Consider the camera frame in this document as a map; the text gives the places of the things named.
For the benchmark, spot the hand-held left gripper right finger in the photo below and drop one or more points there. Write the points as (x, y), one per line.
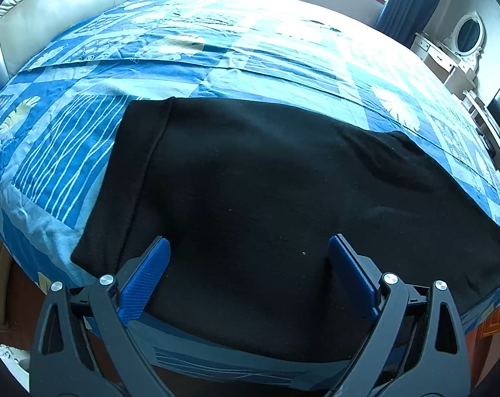
(351, 275)

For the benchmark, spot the oval white framed mirror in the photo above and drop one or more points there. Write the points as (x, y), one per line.
(468, 35)

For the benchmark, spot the cream leather headboard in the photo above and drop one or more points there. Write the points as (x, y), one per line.
(68, 0)

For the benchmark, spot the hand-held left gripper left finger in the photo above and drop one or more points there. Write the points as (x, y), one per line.
(148, 275)

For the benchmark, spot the white television stand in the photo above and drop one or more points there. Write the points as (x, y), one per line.
(487, 126)

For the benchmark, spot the black pants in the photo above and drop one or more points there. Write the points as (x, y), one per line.
(254, 194)

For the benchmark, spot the blue patterned bedsheet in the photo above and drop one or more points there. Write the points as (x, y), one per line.
(88, 165)

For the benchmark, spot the dark blue curtain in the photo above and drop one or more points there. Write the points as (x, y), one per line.
(415, 0)

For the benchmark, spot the white dressing table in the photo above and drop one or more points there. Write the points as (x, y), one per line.
(436, 56)

